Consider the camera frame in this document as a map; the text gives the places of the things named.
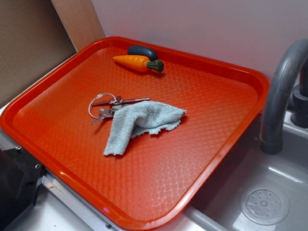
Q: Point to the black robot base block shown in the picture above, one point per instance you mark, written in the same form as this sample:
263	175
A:
20	179

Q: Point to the light blue cloth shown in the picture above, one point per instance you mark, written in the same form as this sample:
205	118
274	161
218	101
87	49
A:
140	118

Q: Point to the long silver key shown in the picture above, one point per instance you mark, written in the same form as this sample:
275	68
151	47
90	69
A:
118	100

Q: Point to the short silver key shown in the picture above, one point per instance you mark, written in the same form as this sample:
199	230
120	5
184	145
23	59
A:
104	113

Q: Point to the orange toy carrot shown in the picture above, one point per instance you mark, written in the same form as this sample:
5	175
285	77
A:
139	63

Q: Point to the dark grey oval object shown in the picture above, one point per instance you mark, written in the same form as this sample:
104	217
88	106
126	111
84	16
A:
143	51

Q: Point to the orange plastic tray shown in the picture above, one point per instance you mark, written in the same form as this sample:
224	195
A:
158	175

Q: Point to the light wooden board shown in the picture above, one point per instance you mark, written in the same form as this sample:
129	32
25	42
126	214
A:
80	21

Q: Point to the grey plastic sink basin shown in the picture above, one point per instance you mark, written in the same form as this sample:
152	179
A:
216	207

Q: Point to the grey curved faucet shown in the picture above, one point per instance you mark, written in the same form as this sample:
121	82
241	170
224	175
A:
285	78

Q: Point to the brown cardboard panel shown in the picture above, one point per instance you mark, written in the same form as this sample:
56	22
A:
33	41

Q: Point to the round sink drain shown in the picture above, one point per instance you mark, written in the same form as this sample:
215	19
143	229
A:
264	204

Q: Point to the dark faucet handle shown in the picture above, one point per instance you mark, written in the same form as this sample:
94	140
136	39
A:
300	99

